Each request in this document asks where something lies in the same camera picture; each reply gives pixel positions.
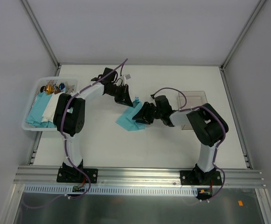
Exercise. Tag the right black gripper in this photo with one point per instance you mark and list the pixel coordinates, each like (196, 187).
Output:
(148, 112)

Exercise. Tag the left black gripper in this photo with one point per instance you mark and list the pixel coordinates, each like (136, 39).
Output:
(122, 92)

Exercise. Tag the blue paper napkin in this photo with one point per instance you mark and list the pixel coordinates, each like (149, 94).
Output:
(126, 120)

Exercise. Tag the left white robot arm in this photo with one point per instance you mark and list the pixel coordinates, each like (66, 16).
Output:
(69, 117)

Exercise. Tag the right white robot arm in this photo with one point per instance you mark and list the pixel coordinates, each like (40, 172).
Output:
(209, 127)

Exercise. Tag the white napkin in basket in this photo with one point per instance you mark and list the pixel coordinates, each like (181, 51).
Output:
(49, 111)

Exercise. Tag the clear plastic container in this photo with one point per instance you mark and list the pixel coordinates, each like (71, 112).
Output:
(194, 99)

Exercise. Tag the gold utensil in basket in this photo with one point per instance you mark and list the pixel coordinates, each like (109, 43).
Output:
(49, 88)

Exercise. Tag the stacked blue napkins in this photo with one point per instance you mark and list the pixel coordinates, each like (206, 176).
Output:
(35, 115)

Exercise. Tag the white plastic basket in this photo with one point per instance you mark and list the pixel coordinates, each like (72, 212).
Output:
(69, 81)

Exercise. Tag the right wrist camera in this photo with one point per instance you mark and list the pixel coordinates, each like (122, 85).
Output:
(162, 102)

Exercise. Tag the right black mount plate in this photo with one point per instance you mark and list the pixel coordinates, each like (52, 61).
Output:
(194, 177)

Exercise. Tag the black mount plate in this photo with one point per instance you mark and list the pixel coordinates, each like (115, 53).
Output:
(71, 175)
(194, 177)

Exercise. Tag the left black mount plate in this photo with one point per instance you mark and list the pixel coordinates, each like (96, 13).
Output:
(71, 175)

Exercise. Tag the aluminium rail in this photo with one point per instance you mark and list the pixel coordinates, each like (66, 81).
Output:
(139, 177)

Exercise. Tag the white cable duct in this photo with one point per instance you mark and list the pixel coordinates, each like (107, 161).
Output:
(111, 190)

